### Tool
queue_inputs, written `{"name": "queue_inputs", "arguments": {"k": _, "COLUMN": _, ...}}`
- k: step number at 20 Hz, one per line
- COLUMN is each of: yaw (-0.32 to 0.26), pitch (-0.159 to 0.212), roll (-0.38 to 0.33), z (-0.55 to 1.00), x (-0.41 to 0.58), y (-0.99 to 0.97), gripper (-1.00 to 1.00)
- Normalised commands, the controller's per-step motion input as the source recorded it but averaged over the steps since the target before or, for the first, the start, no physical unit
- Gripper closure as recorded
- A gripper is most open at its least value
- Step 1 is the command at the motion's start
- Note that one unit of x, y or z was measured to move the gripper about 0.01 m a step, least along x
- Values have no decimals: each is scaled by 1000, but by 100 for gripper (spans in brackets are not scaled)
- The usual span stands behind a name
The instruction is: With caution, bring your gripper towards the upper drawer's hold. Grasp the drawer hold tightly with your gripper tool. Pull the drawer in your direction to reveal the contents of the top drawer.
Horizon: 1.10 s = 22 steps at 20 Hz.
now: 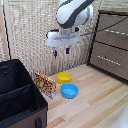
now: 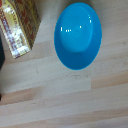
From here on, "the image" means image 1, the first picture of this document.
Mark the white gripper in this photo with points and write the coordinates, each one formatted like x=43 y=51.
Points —
x=62 y=37

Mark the brown drawer cabinet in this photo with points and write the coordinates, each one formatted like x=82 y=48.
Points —
x=110 y=46

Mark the brown drawer front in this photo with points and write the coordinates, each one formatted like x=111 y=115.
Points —
x=110 y=66
x=115 y=40

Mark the yellow bowl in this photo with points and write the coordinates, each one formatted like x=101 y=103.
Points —
x=64 y=78

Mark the red yellow snack box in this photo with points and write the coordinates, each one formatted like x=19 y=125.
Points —
x=45 y=84

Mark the blue bowl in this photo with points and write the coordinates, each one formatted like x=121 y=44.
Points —
x=69 y=91

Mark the black fabric storage box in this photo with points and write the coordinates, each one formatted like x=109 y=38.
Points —
x=20 y=100

